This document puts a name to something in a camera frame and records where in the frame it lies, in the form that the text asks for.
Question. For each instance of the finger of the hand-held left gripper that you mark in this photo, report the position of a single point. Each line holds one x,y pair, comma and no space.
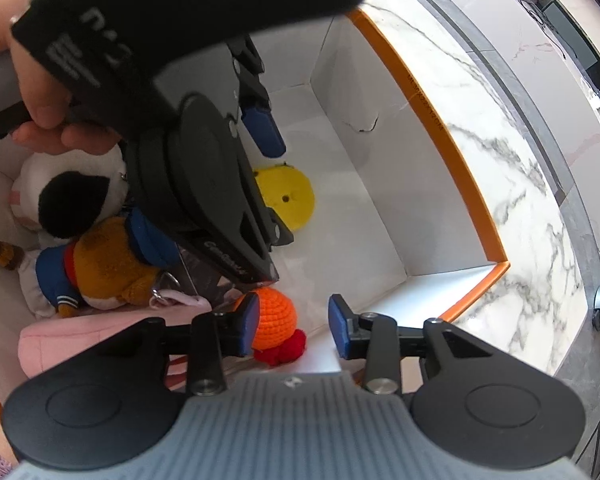
264,127
280,232

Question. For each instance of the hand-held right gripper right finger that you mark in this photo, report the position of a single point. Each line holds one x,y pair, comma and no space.
337,327

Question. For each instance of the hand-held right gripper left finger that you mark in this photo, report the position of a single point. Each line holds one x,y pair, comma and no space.
247,327

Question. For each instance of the orange crocheted ball toy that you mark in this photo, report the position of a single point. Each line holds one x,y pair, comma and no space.
277,317

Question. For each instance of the yellow round smiley toy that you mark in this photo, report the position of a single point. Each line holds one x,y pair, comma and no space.
290,195

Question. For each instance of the orange storage box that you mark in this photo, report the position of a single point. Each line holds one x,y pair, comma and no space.
360,210

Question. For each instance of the pink fabric pouch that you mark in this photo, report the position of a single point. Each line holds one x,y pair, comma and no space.
80,335

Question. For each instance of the person's left forearm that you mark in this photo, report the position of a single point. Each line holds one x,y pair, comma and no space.
0,15

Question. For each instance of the person's left hand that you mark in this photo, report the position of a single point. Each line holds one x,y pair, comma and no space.
45,105

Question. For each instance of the brown bear plush sailor outfit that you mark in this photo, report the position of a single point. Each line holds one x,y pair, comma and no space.
105,255

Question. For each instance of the white and black plush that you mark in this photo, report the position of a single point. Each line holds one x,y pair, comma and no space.
35,180

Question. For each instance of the small brown plush piece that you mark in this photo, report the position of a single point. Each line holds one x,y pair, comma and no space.
2,254

